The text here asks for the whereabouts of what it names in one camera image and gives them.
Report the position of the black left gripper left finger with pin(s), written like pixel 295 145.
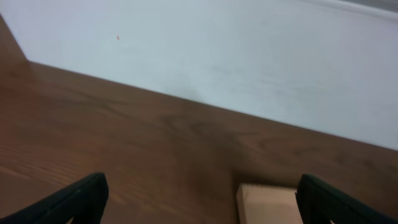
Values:
pixel 83 202

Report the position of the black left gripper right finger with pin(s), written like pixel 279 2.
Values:
pixel 321 203

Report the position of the cardboard box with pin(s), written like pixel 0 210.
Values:
pixel 266 204

